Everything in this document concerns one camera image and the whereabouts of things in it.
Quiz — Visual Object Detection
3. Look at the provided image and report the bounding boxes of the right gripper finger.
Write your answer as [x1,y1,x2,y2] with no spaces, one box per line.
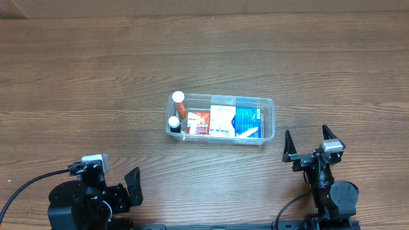
[282,130,297,162]
[322,124,337,140]

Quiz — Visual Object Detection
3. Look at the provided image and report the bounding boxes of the clear plastic container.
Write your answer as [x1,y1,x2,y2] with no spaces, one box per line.
[165,91,275,146]

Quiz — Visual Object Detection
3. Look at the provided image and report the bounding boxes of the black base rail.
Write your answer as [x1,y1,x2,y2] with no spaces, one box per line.
[127,218,362,230]

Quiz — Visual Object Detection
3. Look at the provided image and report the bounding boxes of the black bottle white cap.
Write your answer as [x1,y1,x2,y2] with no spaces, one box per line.
[168,116,181,133]

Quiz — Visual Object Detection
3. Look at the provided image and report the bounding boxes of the white blue box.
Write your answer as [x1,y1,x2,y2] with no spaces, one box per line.
[209,105,236,137]

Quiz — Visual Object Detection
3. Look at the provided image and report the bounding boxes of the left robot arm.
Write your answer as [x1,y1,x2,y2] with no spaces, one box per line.
[47,154,143,230]

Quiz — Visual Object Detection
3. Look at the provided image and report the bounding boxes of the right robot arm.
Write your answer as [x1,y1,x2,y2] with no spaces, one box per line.
[273,125,360,229]

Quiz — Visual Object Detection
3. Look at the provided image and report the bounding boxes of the orange bottle white cap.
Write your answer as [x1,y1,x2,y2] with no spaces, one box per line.
[172,91,187,119]

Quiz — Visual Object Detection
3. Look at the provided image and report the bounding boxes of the red white box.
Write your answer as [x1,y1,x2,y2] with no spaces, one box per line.
[187,111,210,135]

